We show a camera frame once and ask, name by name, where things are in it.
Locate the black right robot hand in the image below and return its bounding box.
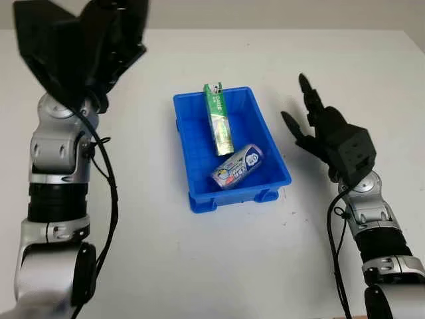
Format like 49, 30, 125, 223
280, 73, 355, 169

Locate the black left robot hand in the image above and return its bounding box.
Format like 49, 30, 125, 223
79, 0, 149, 114

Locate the purple printed gum bottle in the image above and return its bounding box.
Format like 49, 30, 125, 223
211, 143, 264, 191

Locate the green rectangular box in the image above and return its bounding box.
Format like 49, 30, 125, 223
203, 81, 235, 158

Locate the blue plastic tray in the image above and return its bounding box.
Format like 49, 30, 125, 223
172, 86, 294, 215

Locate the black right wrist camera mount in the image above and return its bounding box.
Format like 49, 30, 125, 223
327, 124, 378, 185

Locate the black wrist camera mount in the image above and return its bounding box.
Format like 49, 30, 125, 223
13, 0, 100, 106
327, 124, 378, 185

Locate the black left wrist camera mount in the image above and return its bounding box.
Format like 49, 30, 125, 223
13, 0, 100, 106

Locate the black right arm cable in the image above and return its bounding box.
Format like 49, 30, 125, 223
326, 187, 353, 319

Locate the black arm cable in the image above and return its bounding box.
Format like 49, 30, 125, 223
68, 96, 120, 319
326, 187, 353, 319

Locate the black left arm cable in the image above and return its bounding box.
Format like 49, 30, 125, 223
68, 96, 120, 319

